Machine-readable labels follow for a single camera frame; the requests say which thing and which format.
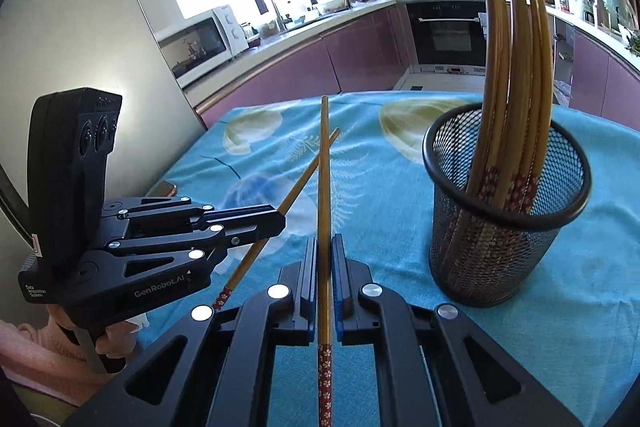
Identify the white pot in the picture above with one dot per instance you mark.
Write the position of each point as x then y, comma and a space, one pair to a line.
331, 3

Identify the purple base cabinets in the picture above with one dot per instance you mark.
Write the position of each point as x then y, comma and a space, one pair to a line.
590, 67
300, 62

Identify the pale green ribbed object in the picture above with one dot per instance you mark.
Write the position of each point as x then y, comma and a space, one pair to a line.
612, 4

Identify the blue floral tablecloth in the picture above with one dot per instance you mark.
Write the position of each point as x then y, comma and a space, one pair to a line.
390, 207

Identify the white microwave oven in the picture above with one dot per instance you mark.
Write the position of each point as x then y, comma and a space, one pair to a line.
200, 42

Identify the black mesh holder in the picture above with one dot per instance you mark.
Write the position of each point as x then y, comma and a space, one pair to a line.
500, 267

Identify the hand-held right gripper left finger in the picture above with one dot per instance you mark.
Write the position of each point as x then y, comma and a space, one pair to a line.
310, 287

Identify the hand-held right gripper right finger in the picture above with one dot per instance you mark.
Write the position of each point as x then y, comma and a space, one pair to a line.
339, 287

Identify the bunch of bamboo chopsticks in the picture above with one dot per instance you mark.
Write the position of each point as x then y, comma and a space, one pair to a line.
500, 82

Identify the brown smartphone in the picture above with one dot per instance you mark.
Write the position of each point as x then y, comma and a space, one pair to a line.
162, 189

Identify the red-patterned single chopstick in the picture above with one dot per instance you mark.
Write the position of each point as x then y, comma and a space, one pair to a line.
300, 187
324, 207

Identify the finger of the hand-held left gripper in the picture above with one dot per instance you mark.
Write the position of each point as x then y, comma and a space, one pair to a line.
240, 213
255, 231

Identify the person's left forearm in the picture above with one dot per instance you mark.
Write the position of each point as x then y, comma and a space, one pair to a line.
35, 342

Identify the person's left hand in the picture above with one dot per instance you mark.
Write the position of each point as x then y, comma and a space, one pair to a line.
117, 337

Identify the black built-in oven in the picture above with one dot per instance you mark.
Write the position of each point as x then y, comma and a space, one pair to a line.
440, 37

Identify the steel kitchen faucet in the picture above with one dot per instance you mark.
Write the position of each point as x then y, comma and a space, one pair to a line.
272, 2

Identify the grey refrigerator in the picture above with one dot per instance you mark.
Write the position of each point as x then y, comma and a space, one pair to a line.
100, 32

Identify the green leafy vegetable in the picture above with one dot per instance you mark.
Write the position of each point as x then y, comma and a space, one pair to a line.
634, 44

